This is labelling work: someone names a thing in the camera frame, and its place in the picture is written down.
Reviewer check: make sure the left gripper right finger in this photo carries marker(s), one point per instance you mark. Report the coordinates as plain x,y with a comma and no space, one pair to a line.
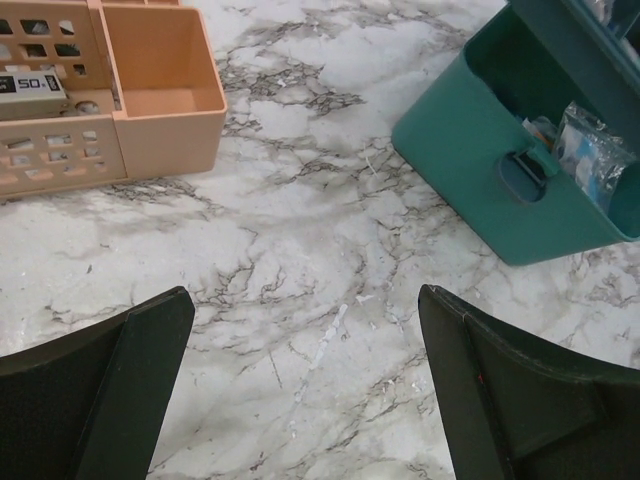
516,406

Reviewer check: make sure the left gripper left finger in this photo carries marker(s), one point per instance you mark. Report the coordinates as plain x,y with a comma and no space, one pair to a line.
91,404

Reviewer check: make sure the green medicine box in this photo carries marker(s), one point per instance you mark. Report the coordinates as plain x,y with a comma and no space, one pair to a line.
475,136

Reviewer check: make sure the small blue white box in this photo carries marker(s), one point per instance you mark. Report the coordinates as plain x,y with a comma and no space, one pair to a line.
592,154

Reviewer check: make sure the teal divided tray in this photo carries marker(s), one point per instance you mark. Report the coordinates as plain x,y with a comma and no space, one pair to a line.
580,34

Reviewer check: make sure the orange plastic file organizer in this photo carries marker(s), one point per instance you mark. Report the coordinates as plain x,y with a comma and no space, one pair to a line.
146,99

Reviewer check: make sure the grey staple box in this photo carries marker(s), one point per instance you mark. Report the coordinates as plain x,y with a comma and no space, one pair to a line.
32,95

